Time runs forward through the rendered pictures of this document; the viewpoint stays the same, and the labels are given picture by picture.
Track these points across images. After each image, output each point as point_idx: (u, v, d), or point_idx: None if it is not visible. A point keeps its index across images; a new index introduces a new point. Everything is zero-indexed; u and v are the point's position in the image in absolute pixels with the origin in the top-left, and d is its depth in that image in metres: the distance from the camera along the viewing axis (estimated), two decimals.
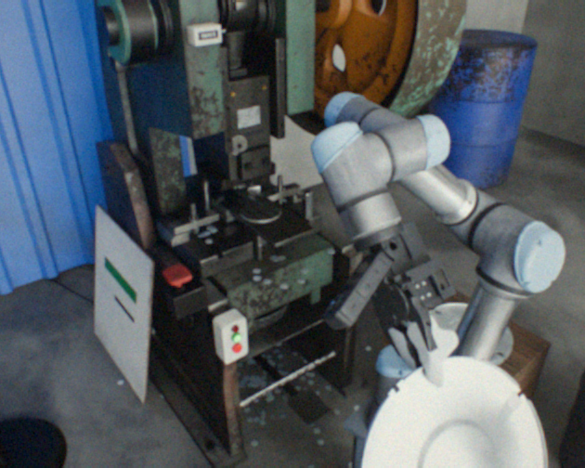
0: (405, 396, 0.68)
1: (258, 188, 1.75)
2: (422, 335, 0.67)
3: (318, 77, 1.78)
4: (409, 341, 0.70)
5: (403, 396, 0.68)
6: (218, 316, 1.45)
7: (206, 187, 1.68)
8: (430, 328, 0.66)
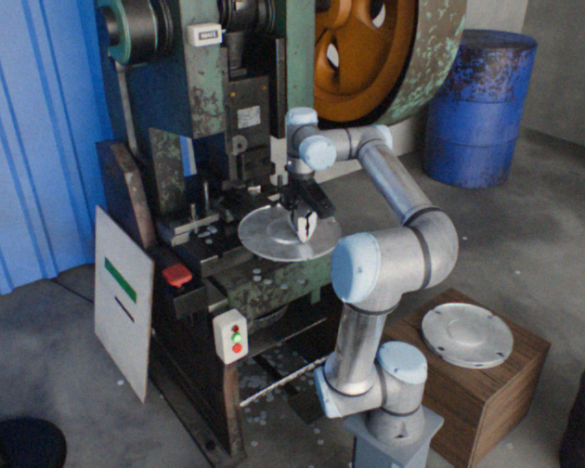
0: (331, 224, 1.56)
1: (258, 188, 1.75)
2: (316, 217, 1.45)
3: None
4: (305, 222, 1.44)
5: (331, 223, 1.56)
6: (218, 316, 1.45)
7: (206, 187, 1.68)
8: None
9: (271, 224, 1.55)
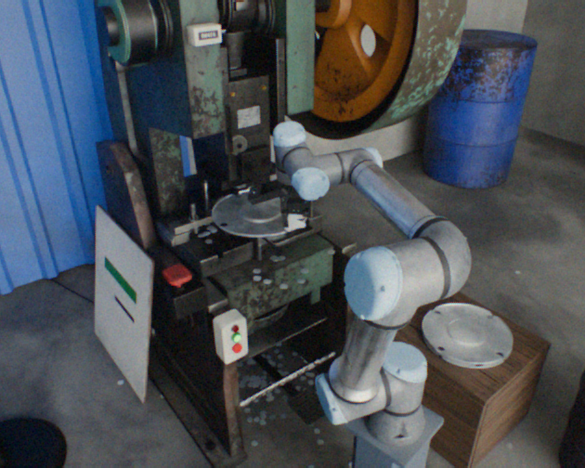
0: (240, 195, 1.71)
1: None
2: (282, 221, 1.46)
3: None
4: None
5: (239, 195, 1.71)
6: (218, 316, 1.45)
7: (206, 187, 1.68)
8: (285, 224, 1.44)
9: (254, 220, 1.57)
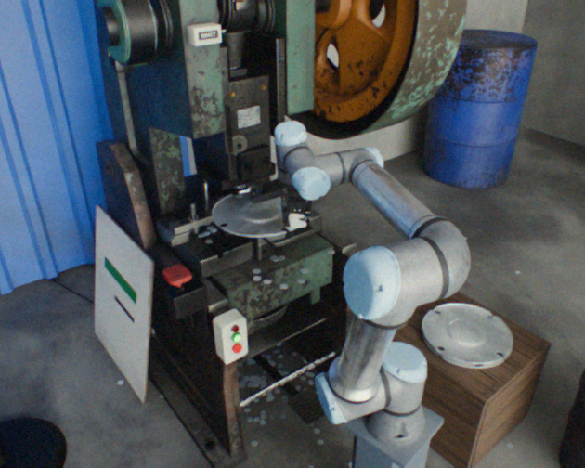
0: None
1: None
2: (283, 221, 1.46)
3: None
4: None
5: None
6: (218, 316, 1.45)
7: (206, 187, 1.68)
8: (286, 223, 1.45)
9: (279, 213, 1.61)
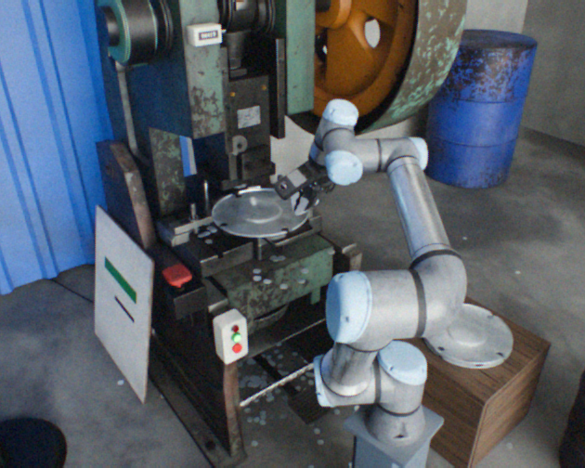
0: None
1: (258, 188, 1.75)
2: (306, 206, 1.39)
3: None
4: (300, 197, 1.41)
5: None
6: (218, 316, 1.45)
7: (206, 187, 1.68)
8: (312, 207, 1.39)
9: (266, 201, 1.67)
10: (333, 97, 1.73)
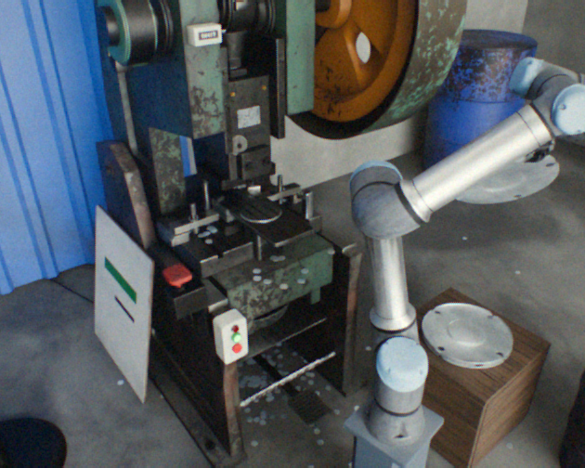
0: None
1: (258, 188, 1.75)
2: None
3: None
4: None
5: None
6: (218, 316, 1.45)
7: (206, 187, 1.68)
8: None
9: (523, 178, 1.46)
10: None
